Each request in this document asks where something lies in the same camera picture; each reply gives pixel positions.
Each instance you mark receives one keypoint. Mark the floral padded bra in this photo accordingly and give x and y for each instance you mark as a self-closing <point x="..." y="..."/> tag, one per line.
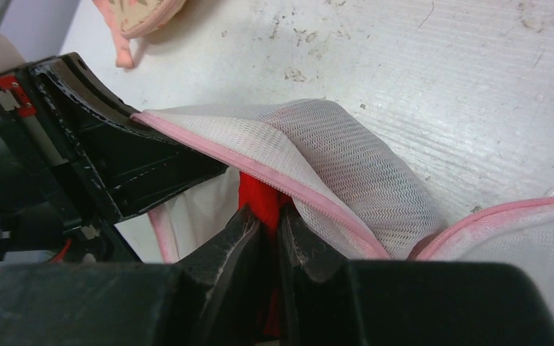
<point x="131" y="19"/>

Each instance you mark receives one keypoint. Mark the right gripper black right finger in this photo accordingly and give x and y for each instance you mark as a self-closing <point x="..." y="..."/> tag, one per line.
<point x="329" y="299"/>

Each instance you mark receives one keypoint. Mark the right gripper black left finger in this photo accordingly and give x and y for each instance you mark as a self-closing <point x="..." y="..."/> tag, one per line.
<point x="211" y="297"/>

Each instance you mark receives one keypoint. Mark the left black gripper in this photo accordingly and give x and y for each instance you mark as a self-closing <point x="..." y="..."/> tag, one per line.
<point x="73" y="162"/>

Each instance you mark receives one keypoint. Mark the white mesh laundry bag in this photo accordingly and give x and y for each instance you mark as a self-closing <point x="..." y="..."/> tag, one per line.
<point x="349" y="187"/>

